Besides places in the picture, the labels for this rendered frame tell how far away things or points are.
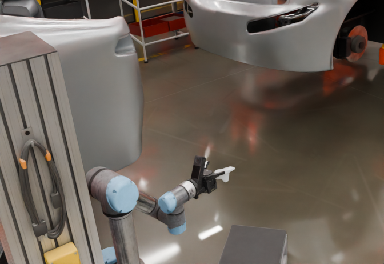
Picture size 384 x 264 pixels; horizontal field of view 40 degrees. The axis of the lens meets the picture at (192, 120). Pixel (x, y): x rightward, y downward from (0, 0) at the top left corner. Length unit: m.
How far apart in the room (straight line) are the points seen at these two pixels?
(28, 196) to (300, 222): 2.77
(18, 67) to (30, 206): 0.37
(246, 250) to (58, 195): 1.88
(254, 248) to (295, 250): 0.57
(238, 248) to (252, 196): 1.07
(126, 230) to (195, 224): 2.06
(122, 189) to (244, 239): 1.57
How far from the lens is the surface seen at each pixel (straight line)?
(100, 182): 1.87
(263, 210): 4.08
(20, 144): 1.43
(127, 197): 1.85
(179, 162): 4.74
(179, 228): 2.18
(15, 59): 1.37
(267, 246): 3.23
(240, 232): 3.33
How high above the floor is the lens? 2.43
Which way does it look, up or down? 26 degrees down
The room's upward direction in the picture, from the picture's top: 6 degrees counter-clockwise
